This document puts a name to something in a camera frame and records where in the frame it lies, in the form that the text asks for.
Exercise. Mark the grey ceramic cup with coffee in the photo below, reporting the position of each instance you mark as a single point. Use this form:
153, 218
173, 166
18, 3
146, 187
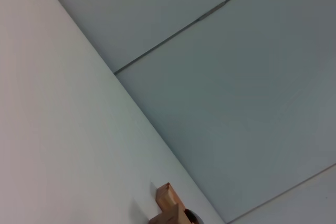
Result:
193, 217

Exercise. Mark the light wooden block orange stain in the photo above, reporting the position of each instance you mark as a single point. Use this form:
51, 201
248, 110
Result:
166, 196

